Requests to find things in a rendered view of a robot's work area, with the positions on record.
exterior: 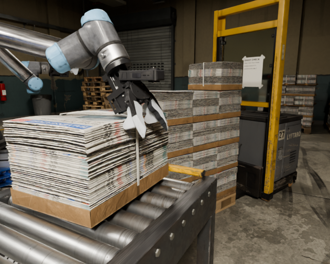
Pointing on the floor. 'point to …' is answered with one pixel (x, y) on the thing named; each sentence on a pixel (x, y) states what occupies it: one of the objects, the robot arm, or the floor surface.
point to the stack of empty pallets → (95, 92)
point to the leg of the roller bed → (206, 242)
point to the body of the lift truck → (284, 133)
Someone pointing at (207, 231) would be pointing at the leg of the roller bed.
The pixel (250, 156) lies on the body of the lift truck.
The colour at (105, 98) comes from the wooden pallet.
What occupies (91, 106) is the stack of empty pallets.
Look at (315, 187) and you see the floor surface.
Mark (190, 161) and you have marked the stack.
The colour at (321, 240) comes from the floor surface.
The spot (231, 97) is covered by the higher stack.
